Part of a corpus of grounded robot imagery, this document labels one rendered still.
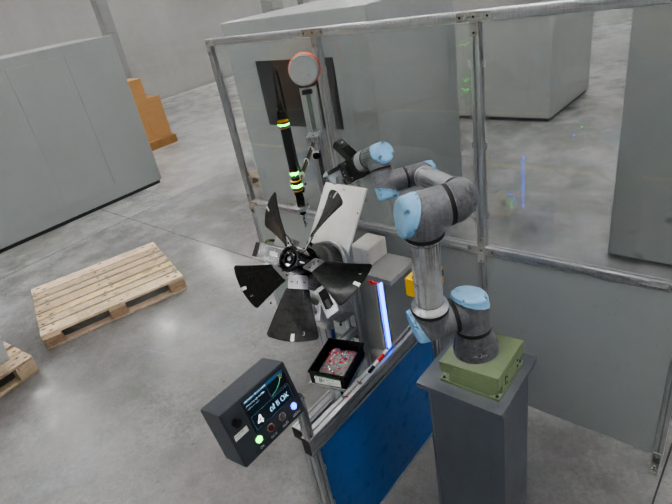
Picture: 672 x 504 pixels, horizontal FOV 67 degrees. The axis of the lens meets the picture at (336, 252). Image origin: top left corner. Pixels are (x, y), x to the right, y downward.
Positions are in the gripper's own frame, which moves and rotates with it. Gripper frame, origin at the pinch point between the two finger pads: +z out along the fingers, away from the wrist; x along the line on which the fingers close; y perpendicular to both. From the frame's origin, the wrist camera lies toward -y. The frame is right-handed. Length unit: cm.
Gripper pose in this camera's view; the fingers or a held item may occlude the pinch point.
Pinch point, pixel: (332, 169)
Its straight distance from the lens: 201.6
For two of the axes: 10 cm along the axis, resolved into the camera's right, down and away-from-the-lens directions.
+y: 4.7, 8.7, 1.7
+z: -4.8, 0.9, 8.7
